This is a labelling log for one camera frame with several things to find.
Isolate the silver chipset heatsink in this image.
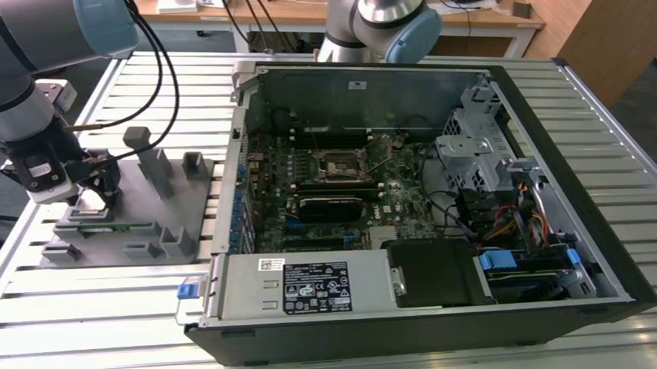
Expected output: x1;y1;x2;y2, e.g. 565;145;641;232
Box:
369;226;400;247

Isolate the metal socket cover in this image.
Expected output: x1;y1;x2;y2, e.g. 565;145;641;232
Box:
358;132;397;174

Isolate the black plastic shroud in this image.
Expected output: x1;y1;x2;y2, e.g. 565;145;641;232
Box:
384;238;497;309

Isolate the grey parts rack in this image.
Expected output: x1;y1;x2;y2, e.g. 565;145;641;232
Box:
38;126;217;268

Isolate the black RAM slot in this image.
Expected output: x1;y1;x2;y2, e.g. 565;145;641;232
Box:
289;139;374;145
289;129;374;135
296;181;385;188
289;132;374;138
289;135;374;141

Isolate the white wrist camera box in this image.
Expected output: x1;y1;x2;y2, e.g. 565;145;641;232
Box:
34;78;78;113

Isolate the silver power supply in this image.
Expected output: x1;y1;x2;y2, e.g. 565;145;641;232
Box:
202;249;408;321

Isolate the wooden desk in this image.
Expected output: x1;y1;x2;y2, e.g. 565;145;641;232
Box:
230;0;549;58
126;0;238;53

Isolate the silver drive cage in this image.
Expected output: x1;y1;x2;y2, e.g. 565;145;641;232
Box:
433;86;547;193

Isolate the yellow power wire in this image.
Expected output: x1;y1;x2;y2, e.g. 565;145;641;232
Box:
528;210;549;234

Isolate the green RAM stick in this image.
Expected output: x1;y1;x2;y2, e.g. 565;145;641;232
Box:
77;222;133;234

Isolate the brown wooden cabinet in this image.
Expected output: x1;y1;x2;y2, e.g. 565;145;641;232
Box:
523;0;657;112

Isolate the black camera cable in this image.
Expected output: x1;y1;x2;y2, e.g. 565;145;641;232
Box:
110;0;182;161
70;0;165;130

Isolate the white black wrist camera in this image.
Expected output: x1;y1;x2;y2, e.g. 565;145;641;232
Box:
12;151;79;205

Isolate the CPU socket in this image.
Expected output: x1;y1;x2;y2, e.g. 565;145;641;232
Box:
316;148;372;184

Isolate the grey case latch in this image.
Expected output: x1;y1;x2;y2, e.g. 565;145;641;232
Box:
230;61;259;105

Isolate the black graphics card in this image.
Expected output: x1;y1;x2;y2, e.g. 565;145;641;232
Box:
296;195;364;224

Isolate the blue disk carrier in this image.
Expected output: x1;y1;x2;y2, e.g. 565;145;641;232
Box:
476;248;519;276

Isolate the orange power wire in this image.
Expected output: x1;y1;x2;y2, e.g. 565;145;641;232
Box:
486;217;517;241

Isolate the black expansion slot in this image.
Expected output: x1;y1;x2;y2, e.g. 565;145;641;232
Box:
282;237;357;249
284;225;361;236

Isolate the green motherboard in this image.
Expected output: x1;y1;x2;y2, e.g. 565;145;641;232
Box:
245;130;469;254

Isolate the black PC case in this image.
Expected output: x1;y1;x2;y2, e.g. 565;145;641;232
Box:
174;57;657;368

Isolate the black hard disk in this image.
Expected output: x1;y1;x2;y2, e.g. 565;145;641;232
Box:
485;268;569;304

